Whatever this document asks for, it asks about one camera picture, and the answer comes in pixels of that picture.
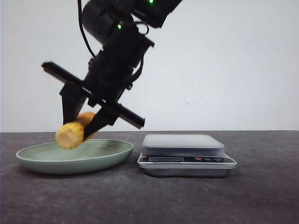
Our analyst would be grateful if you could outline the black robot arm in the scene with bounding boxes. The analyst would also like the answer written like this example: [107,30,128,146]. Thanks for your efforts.
[42,0,179,140]

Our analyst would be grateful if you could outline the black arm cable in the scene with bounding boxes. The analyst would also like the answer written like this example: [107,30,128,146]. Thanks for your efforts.
[77,0,96,59]

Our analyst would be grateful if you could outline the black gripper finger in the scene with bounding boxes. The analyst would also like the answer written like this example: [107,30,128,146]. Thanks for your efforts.
[84,107,119,141]
[59,83,86,124]

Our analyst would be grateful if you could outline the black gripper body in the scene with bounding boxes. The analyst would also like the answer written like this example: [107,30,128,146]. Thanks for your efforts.
[42,50,145,128]

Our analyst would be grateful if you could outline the silver digital kitchen scale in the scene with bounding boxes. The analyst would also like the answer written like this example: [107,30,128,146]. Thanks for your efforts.
[137,134,237,177]

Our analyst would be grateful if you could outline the yellow corn cob piece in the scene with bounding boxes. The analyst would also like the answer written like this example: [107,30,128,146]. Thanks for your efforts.
[55,112,95,149]

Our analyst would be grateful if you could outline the light green oval plate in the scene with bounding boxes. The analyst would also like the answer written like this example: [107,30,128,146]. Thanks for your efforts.
[15,139,134,175]

